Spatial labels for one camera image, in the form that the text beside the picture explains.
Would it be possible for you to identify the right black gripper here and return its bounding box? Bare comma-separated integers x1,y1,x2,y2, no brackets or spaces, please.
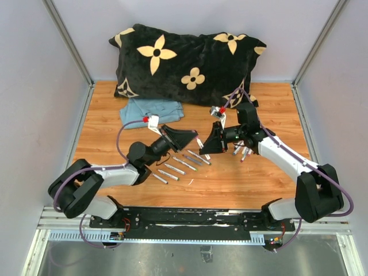
199,121,246,155

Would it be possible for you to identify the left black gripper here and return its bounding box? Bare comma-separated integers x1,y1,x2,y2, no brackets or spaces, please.
144,124,197,166

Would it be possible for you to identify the grey marker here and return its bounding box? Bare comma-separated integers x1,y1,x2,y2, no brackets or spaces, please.
182,154,202,166

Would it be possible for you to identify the light blue capped marker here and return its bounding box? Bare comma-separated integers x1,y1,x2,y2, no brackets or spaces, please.
164,163,186,175

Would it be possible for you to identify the green capped white marker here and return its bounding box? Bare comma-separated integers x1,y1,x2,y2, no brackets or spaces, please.
158,170,180,181

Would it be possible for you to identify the blue capped white marker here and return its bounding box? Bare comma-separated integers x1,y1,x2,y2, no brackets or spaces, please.
152,173,168,185

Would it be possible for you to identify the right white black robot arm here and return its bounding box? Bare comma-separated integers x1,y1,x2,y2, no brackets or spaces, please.
200,103,344,230

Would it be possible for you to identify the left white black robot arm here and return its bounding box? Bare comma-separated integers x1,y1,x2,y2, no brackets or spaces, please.
48,125,198,228

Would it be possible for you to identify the purple capped pen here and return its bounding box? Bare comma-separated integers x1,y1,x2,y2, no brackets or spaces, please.
240,149,248,162

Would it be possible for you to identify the sky blue capped marker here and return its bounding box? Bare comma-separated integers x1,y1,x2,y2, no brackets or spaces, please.
233,145,243,155

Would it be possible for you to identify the light blue folded cloth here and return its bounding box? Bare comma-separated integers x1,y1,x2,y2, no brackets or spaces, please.
120,98,184,124

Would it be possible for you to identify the black floral pillow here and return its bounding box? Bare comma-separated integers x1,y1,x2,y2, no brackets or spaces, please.
109,24,267,108

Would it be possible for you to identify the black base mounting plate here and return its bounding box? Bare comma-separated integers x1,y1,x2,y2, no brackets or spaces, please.
90,206,295,242

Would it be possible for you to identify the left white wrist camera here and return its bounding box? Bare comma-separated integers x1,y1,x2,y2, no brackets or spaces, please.
147,115,161,135

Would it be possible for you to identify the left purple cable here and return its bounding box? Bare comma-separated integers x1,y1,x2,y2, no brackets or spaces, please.
53,117,149,250

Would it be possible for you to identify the purple cable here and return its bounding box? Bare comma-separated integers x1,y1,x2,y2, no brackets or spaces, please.
53,117,149,250
220,87,354,254

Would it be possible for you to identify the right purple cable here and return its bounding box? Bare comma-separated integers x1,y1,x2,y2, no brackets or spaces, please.
220,87,354,254

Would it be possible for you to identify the aluminium frame rail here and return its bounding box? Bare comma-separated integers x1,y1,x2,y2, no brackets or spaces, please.
42,0,94,87

